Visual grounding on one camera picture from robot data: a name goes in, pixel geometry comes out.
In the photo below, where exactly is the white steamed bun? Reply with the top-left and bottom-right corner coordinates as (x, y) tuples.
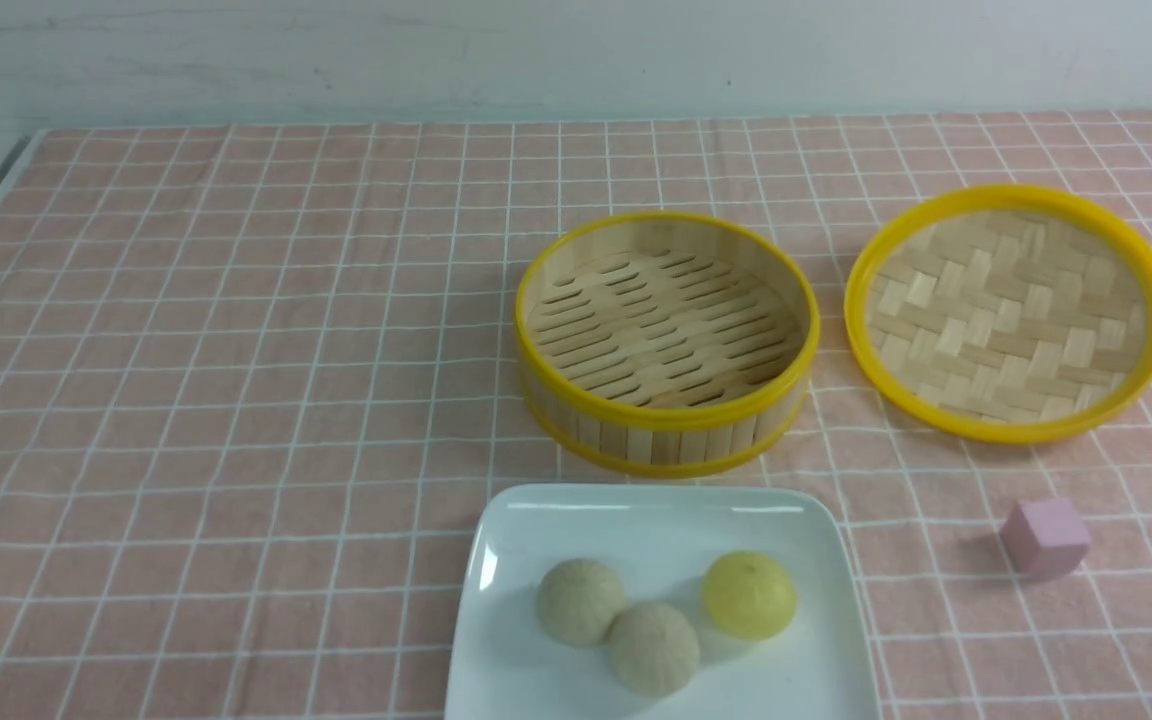
(607, 601), (702, 698)
(535, 559), (628, 647)

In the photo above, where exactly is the yellow steamed bun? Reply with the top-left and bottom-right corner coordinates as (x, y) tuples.
(702, 551), (797, 642)

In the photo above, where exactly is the white square plate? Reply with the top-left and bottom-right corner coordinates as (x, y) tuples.
(444, 483), (882, 719)

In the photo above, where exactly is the yellow rimmed bamboo steamer basket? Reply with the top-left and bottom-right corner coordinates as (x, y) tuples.
(513, 211), (820, 478)

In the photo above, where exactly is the pink checkered tablecloth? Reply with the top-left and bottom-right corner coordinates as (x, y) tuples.
(0, 111), (1152, 719)

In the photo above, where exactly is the yellow rimmed woven steamer lid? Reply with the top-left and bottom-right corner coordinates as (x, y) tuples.
(844, 184), (1152, 445)

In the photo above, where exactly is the pink cube block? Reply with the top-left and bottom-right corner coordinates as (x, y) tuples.
(998, 497), (1092, 579)

